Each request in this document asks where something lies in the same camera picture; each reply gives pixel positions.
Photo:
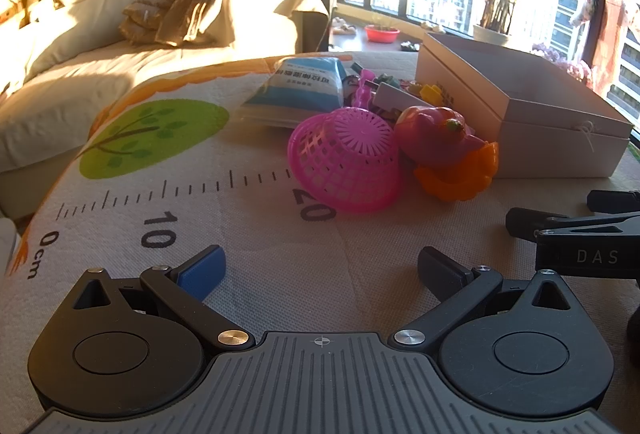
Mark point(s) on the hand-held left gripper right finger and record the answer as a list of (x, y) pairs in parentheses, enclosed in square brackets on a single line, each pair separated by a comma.
[(440, 271)]

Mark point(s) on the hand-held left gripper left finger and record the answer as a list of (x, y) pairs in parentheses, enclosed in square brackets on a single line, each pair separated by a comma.
[(200, 271)]

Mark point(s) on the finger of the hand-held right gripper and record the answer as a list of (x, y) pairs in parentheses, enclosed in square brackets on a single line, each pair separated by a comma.
[(530, 221), (612, 201)]

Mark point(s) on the beige cardboard box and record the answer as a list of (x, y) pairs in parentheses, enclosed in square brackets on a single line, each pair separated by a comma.
[(550, 144)]

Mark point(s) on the orange flower-shaped toy mould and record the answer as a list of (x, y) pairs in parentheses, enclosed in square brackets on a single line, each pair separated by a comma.
[(460, 181)]

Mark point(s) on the pink plastic toy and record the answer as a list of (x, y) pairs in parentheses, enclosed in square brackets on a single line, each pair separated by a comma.
[(430, 134)]

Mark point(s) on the pink plastic mesh basket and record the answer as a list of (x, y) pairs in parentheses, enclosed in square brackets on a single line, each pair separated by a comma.
[(345, 164)]

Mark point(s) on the teal plastic toy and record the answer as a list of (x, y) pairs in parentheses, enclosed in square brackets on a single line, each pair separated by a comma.
[(387, 80)]

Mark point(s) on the blue white cotton packet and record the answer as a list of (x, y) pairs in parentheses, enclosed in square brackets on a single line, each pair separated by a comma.
[(295, 89)]

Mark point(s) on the pink flowers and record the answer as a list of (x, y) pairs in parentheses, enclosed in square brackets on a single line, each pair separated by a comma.
[(570, 67)]

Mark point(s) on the yellow plastic toy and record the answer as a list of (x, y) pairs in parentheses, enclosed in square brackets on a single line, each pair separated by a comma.
[(433, 93)]

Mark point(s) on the hanging laundry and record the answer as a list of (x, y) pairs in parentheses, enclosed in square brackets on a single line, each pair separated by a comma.
[(610, 24)]

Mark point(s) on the magenta plastic toy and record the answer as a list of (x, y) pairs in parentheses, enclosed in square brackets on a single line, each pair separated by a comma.
[(362, 89)]

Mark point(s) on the white bed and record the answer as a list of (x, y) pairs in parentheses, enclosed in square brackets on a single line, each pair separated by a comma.
[(75, 79)]

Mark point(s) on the red plastic basin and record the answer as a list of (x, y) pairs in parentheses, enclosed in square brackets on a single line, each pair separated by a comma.
[(382, 34)]

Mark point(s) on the small sill ornament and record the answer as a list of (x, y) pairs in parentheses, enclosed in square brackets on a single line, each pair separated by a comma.
[(344, 27)]

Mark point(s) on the white pillow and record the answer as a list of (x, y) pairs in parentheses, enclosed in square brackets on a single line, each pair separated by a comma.
[(85, 14)]

